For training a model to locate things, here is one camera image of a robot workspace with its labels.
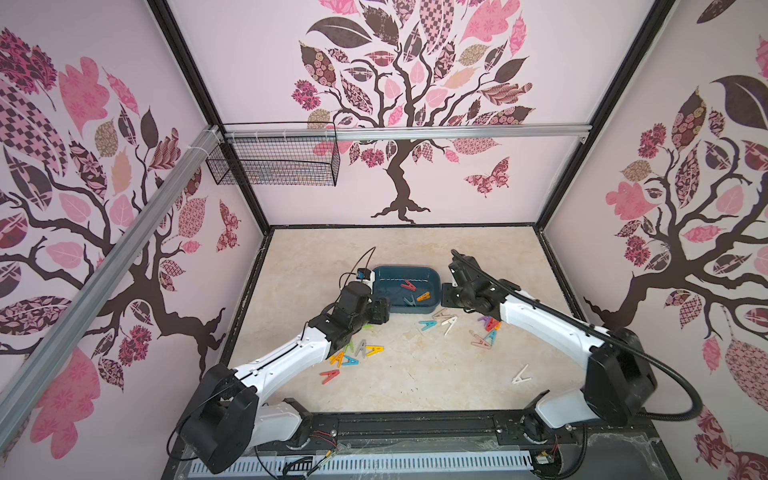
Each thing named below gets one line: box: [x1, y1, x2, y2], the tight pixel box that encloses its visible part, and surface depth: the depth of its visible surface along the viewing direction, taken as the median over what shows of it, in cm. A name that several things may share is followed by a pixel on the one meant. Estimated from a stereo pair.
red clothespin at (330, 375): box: [319, 369, 341, 385], surface depth 85 cm
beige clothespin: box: [432, 308, 456, 320], surface depth 97 cm
